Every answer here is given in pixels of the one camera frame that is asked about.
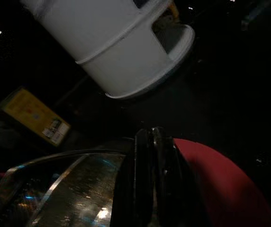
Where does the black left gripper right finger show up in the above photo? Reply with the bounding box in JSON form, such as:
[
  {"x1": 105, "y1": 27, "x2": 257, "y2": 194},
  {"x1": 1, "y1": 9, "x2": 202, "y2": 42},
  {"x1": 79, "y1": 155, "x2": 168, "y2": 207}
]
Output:
[{"x1": 151, "y1": 127, "x2": 208, "y2": 227}]

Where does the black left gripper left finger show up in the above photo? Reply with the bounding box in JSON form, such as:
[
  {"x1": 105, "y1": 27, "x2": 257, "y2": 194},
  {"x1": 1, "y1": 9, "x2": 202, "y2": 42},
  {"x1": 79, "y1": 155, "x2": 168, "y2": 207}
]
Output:
[{"x1": 110, "y1": 128, "x2": 156, "y2": 227}]

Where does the pink round plate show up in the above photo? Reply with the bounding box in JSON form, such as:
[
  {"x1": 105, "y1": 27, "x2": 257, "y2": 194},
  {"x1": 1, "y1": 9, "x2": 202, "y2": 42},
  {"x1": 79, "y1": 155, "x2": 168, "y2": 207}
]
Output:
[{"x1": 172, "y1": 138, "x2": 271, "y2": 227}]

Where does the yellow printed carton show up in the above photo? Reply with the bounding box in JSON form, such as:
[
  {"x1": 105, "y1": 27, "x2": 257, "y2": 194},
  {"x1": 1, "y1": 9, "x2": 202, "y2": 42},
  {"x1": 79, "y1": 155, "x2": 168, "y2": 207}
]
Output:
[{"x1": 0, "y1": 87, "x2": 72, "y2": 148}]

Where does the white tiered storage rack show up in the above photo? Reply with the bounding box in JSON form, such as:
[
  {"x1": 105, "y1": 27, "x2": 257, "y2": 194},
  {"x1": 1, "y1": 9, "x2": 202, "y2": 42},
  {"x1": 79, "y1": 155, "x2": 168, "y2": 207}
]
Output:
[{"x1": 19, "y1": 0, "x2": 196, "y2": 99}]

